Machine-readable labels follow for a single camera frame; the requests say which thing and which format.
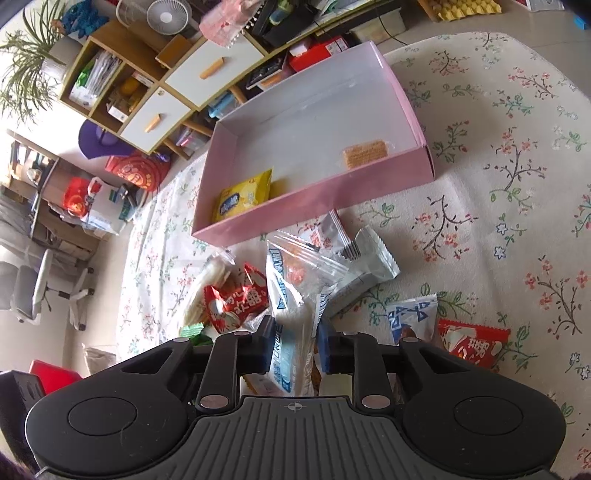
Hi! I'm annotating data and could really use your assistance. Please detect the blue lid storage bin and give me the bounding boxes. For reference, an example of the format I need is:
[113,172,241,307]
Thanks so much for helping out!
[208,95,241,121]

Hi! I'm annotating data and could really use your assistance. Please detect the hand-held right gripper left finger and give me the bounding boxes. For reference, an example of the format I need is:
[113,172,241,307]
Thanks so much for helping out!
[108,316,278,412]

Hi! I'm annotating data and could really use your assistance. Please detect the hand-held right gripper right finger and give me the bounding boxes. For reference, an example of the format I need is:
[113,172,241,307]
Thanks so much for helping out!
[317,320,468,411]

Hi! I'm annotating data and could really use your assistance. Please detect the white rice cracker packet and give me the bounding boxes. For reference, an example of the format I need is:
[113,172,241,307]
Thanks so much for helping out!
[182,256,232,328]

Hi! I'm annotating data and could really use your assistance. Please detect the potted green plant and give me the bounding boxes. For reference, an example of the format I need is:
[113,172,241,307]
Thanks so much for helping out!
[0,0,84,125]

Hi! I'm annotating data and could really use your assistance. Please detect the black box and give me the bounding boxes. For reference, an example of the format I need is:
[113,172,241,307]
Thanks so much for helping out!
[252,0,319,44]

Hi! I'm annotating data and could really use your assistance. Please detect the blue white snack packet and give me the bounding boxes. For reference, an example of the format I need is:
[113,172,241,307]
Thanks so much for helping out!
[385,293,438,347]

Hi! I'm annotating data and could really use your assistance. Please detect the purple cap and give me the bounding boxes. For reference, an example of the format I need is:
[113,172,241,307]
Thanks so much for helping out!
[78,120,139,160]

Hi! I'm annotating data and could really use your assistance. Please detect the clear blue print snack packet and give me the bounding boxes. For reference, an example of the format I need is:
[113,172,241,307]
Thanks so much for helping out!
[265,233,352,398]

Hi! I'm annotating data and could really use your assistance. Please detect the red cardboard box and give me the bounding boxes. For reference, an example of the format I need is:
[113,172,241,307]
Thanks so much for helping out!
[288,38,348,72]

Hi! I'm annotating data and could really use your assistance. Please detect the red shiny bag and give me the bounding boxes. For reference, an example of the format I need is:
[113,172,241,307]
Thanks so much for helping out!
[65,178,93,217]

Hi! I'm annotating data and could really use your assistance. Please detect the grey cardboard box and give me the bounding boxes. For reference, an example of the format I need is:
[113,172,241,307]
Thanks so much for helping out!
[191,41,435,247]

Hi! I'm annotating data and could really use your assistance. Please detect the floral blanket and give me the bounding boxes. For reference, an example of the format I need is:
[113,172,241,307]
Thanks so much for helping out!
[113,31,591,462]

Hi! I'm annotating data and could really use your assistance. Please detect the grey snack packet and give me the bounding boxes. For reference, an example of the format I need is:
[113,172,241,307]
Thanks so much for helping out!
[325,227,400,319]

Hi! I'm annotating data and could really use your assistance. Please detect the grey office chair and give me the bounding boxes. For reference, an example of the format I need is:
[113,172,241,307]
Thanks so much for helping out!
[0,249,96,330]

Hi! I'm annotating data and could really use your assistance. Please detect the red snack packet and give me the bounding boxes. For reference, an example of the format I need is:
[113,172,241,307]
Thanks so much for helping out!
[203,263,271,334]
[436,318,511,370]

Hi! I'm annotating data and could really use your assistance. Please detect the round red patterned bag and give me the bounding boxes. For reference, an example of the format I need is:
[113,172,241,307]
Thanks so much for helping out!
[105,154,169,190]

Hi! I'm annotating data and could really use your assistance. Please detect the blue plush toy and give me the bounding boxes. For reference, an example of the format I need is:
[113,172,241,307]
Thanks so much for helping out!
[62,0,109,35]

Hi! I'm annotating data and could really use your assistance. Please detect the white fan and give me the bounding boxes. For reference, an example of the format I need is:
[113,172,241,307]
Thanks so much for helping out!
[115,0,192,38]

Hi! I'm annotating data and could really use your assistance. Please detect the green snack packet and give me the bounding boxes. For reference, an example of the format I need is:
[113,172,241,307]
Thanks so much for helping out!
[179,323,214,347]

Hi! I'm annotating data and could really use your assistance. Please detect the brown wafer biscuit packet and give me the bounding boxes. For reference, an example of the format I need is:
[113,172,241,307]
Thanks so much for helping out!
[342,140,389,169]

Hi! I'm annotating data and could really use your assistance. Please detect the striped silver snack packet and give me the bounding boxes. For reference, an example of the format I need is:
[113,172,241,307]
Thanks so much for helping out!
[302,210,362,263]

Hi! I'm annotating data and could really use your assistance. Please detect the clear storage bin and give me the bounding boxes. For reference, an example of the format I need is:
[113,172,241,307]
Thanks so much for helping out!
[351,9,408,43]

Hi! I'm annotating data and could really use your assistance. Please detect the wooden cabinet white drawers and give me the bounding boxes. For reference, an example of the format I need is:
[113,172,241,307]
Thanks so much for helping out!
[59,18,273,155]

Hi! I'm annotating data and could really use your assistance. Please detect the yellow snack packet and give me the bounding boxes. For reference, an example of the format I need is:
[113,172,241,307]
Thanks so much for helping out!
[212,168,273,222]

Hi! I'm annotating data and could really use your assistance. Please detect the pink tasselled cloth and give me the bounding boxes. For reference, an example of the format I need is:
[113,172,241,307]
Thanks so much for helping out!
[198,0,259,47]

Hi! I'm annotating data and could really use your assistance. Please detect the clear bin with black tray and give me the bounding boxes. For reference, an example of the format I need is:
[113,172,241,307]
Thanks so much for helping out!
[245,60,291,90]

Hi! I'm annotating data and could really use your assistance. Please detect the pink tinted storage bin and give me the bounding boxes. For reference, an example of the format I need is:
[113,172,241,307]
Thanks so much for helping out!
[178,127,213,151]

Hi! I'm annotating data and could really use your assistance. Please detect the yellow egg foam pad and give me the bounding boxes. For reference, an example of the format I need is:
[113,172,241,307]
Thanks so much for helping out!
[434,0,502,22]

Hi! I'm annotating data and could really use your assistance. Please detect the wooden desk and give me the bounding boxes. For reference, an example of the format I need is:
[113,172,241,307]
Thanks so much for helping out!
[0,131,107,252]

